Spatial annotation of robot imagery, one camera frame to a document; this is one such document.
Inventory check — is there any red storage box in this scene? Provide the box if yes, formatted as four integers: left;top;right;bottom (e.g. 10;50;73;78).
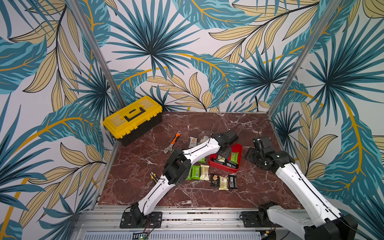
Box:
209;144;243;174

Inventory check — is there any cream cookie packet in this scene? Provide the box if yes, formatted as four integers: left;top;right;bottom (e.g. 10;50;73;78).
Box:
200;165;210;181
219;176;229;191

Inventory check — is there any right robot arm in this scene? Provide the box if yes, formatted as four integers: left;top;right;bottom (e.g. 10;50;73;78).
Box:
246;137;358;240

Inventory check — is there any white plastic pipe elbow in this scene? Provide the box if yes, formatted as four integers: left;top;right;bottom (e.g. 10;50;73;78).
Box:
200;136;210;143

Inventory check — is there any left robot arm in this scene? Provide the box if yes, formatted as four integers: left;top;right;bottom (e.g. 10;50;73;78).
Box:
130;130;239;227

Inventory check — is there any yellow black utility knife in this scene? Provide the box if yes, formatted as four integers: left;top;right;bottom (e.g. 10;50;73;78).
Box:
150;172;159;183

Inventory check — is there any yellow black toolbox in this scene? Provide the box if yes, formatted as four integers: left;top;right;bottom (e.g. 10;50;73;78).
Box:
103;96;163;146

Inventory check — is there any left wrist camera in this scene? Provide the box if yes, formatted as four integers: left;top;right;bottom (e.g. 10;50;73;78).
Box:
225;130;239;145

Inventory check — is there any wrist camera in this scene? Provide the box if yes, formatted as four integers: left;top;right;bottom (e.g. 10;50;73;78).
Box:
225;130;239;145
253;136;274;151

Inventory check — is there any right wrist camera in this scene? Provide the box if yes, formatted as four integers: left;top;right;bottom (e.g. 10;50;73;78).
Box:
253;136;274;151

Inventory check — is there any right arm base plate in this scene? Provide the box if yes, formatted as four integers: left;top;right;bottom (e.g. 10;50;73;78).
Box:
240;211;281;229

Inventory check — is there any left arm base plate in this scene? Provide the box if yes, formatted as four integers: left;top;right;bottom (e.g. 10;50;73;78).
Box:
120;212;163;229

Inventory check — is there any aluminium front rail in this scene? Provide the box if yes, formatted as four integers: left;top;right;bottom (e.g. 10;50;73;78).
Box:
70;206;332;240

